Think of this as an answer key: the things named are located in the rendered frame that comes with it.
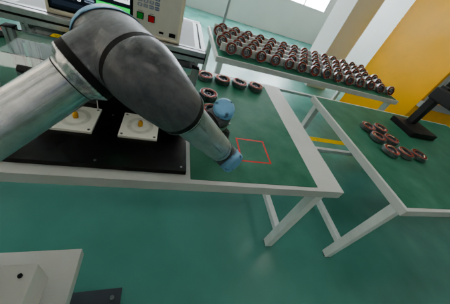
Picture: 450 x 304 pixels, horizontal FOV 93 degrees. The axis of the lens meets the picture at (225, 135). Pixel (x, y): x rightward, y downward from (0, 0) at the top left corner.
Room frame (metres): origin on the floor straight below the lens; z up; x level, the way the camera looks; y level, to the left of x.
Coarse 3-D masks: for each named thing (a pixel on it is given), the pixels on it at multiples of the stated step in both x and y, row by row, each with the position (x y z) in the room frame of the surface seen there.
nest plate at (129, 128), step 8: (128, 120) 0.66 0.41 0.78; (136, 120) 0.68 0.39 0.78; (144, 120) 0.70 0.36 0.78; (120, 128) 0.60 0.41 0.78; (128, 128) 0.62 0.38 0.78; (136, 128) 0.64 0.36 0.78; (144, 128) 0.65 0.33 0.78; (152, 128) 0.67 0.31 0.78; (120, 136) 0.57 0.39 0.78; (128, 136) 0.58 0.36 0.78; (136, 136) 0.59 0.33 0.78; (144, 136) 0.61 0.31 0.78; (152, 136) 0.63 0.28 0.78
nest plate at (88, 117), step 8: (80, 112) 0.60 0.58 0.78; (88, 112) 0.62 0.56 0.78; (96, 112) 0.63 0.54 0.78; (64, 120) 0.53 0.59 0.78; (72, 120) 0.55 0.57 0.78; (80, 120) 0.56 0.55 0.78; (88, 120) 0.58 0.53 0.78; (96, 120) 0.60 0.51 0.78; (56, 128) 0.48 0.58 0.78; (64, 128) 0.50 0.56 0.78; (72, 128) 0.51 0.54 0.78; (80, 128) 0.53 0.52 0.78; (88, 128) 0.54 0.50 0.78
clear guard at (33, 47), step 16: (32, 32) 0.58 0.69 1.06; (48, 32) 0.62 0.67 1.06; (64, 32) 0.66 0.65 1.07; (0, 48) 0.44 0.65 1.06; (16, 48) 0.47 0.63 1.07; (32, 48) 0.50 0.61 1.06; (48, 48) 0.53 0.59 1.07; (0, 64) 0.41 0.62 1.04; (16, 64) 0.43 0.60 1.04; (32, 64) 0.45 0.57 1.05; (0, 80) 0.39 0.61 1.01
